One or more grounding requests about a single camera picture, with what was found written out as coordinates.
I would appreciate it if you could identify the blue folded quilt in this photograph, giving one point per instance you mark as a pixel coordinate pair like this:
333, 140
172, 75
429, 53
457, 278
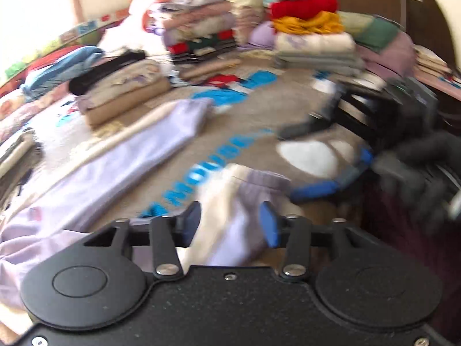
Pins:
78, 62

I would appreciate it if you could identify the tall folded clothes stack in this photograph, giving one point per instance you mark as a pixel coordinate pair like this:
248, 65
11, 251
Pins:
193, 31

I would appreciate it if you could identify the red folded blanket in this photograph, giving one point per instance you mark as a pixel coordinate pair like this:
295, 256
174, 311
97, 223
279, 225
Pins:
50, 58

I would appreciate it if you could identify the lavender sweatpants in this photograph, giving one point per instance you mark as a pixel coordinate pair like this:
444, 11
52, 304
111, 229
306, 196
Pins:
229, 233

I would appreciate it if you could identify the floral folded blanket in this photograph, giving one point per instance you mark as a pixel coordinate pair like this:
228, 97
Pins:
129, 78

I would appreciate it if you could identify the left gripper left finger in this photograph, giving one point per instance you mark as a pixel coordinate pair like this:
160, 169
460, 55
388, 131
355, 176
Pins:
155, 241

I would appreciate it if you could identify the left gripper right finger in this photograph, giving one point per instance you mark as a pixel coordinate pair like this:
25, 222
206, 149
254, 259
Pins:
296, 235

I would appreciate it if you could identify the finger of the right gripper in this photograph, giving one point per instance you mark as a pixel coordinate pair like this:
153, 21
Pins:
317, 187
316, 121

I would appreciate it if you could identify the beige folded blanket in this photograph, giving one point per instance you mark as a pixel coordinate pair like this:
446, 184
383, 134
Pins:
125, 102

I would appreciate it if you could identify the colourful alphabet headboard mat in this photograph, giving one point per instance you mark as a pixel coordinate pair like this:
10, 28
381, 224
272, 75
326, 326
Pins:
87, 33

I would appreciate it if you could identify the Mickey Mouse fleece blanket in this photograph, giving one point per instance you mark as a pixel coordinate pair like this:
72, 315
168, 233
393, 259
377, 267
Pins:
242, 128

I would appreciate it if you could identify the grey folded clothes stack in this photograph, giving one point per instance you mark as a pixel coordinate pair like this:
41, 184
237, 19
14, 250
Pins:
19, 156

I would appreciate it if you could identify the white cream quilt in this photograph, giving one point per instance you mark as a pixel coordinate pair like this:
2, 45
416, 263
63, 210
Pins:
131, 35

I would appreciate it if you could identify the black folded garment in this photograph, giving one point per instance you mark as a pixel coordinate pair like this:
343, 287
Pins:
83, 83

